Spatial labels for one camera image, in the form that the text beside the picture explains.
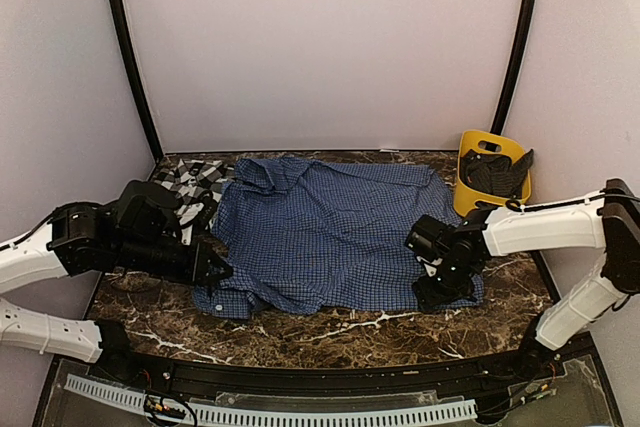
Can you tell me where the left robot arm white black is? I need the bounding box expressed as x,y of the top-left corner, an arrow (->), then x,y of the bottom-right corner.
1,180 -> 233,383

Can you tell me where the yellow plastic basket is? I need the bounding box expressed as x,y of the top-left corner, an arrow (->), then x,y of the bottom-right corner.
454,130 -> 534,216

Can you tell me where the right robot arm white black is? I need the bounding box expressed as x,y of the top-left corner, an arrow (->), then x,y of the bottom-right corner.
405,178 -> 639,381

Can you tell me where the right black corner post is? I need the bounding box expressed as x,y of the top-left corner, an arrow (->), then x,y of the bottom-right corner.
490,0 -> 536,135

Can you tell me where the left black corner post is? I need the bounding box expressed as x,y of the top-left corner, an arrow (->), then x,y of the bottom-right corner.
108,0 -> 164,163

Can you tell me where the white slotted cable duct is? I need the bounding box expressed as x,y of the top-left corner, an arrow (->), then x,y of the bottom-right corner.
64,374 -> 477,426

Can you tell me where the blue checked long sleeve shirt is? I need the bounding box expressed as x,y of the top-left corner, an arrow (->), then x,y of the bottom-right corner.
193,157 -> 460,320

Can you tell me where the black white plaid shirt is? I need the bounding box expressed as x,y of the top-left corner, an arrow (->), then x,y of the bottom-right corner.
151,156 -> 236,243

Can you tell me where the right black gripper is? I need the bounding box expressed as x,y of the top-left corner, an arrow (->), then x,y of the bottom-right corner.
413,258 -> 476,313

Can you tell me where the dark grey shirt in basket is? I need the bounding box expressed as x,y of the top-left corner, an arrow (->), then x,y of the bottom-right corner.
459,149 -> 534,198

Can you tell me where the black front rail frame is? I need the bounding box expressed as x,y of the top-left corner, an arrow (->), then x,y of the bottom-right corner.
84,346 -> 561,403

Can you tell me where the black corner post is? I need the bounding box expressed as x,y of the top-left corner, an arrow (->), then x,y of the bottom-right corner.
108,0 -> 164,163
490,0 -> 536,135

